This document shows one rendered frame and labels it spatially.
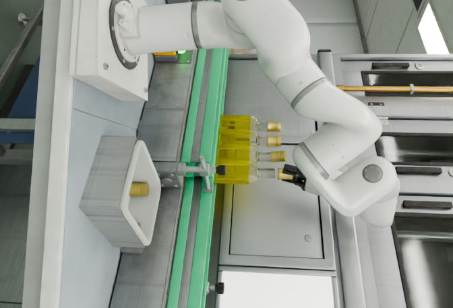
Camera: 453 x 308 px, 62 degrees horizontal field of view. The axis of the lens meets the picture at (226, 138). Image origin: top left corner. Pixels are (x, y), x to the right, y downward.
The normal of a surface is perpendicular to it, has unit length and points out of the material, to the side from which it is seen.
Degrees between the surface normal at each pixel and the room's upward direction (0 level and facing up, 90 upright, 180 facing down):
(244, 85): 90
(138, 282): 90
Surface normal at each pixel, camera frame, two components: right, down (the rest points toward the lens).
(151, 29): -0.13, 0.26
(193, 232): -0.06, -0.58
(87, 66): -0.09, -0.09
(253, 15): -0.35, -0.07
